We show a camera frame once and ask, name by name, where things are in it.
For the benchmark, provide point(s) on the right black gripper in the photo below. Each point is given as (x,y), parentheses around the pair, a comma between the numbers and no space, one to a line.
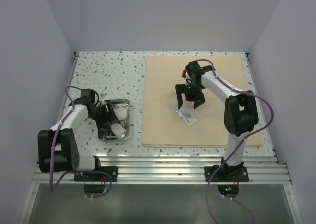
(199,99)

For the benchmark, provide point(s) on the beige cloth drape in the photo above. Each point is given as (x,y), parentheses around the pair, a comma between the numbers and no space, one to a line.
(161,125)

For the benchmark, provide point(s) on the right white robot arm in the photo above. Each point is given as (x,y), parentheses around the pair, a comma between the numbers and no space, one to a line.
(240,112)

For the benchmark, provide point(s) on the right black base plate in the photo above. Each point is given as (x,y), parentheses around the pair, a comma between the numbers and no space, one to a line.
(226,174)

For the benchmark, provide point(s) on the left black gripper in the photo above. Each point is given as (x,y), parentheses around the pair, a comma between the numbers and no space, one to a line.
(109,116)

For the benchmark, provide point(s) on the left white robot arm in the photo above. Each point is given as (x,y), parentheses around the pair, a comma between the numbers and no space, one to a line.
(57,147)

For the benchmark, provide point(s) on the stainless steel tray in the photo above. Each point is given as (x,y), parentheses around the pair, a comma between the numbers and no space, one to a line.
(124,123)

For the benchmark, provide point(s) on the white blue sachet packet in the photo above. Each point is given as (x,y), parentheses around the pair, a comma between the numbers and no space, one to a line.
(186,115)

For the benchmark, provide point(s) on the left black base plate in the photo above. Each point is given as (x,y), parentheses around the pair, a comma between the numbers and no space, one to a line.
(105,174)

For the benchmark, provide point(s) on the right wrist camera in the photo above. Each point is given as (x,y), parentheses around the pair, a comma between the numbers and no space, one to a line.
(193,68)

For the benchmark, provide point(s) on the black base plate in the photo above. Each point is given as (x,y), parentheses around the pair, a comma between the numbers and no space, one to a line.
(226,174)
(105,174)

